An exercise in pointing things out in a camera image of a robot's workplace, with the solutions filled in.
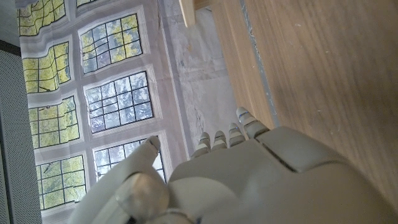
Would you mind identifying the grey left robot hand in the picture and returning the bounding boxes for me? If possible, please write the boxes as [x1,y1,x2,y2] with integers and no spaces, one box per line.
[67,106,398,224]

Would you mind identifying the wooden slotted drawer base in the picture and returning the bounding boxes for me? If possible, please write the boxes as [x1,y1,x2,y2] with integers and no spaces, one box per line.
[178,0,215,28]

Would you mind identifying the printed window backdrop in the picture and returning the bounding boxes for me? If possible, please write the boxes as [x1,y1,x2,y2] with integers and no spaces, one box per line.
[15,0,246,224]

